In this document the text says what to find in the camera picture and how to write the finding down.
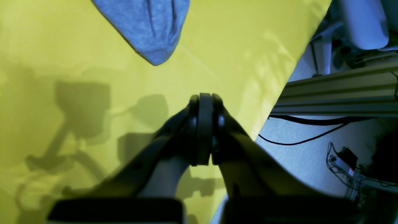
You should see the grey t-shirt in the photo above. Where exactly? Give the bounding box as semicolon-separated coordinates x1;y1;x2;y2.
93;0;190;66

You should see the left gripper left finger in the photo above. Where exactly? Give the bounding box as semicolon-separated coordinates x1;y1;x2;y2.
47;93;206;224

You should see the aluminium frame rail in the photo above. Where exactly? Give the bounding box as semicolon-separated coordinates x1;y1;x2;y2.
271;62;398;117

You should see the black floor cable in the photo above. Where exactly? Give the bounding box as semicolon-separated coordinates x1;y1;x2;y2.
258;115;373;146

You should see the yellow table cloth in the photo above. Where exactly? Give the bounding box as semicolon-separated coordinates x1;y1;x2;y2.
1;0;331;224

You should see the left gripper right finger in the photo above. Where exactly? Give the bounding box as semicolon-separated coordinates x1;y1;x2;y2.
211;94;364;224

